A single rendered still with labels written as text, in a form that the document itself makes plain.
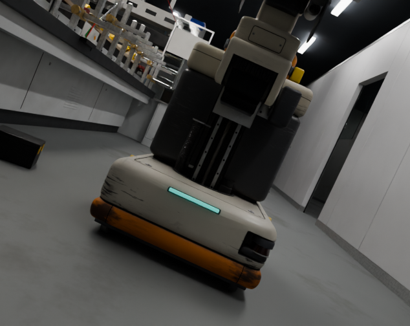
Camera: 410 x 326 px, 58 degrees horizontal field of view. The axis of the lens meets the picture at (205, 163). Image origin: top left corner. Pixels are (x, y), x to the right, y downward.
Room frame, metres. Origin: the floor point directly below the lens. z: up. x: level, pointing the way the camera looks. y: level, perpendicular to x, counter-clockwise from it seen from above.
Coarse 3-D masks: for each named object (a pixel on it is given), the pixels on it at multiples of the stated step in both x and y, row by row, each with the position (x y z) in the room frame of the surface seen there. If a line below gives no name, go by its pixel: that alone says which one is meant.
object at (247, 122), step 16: (240, 64) 1.25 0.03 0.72; (256, 64) 1.25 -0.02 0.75; (224, 80) 1.29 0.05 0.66; (240, 80) 1.25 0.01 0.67; (256, 80) 1.24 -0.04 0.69; (272, 80) 1.25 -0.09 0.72; (224, 96) 1.31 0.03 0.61; (240, 96) 1.31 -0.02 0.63; (256, 96) 1.27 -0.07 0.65; (288, 96) 1.38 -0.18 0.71; (224, 112) 1.45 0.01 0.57; (240, 112) 1.44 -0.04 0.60; (256, 112) 1.44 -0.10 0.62; (272, 112) 1.38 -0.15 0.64; (288, 112) 1.38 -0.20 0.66
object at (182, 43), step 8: (176, 32) 4.98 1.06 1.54; (184, 32) 4.98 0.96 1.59; (176, 40) 4.98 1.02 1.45; (184, 40) 4.98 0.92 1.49; (192, 40) 4.98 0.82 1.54; (200, 40) 4.98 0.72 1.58; (168, 48) 4.98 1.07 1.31; (176, 48) 4.98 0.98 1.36; (184, 48) 4.98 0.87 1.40; (192, 48) 4.98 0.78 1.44; (184, 56) 4.98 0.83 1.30
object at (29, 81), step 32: (0, 32) 1.94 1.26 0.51; (0, 64) 2.04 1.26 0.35; (32, 64) 2.34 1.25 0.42; (64, 64) 2.74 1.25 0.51; (0, 96) 2.15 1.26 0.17; (32, 96) 2.49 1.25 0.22; (64, 96) 2.95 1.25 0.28; (96, 96) 3.63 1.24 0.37; (128, 96) 4.68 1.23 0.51; (64, 128) 3.26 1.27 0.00; (96, 128) 4.09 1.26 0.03
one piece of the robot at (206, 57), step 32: (192, 64) 1.54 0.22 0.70; (192, 96) 1.54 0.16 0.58; (160, 128) 1.55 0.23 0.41; (192, 128) 1.48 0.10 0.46; (224, 128) 1.50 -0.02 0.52; (256, 128) 1.53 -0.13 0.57; (288, 128) 1.53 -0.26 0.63; (160, 160) 1.57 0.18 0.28; (192, 160) 1.52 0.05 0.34; (224, 160) 1.48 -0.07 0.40; (256, 160) 1.53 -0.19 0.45; (224, 192) 1.51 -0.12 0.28; (256, 192) 1.53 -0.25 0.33
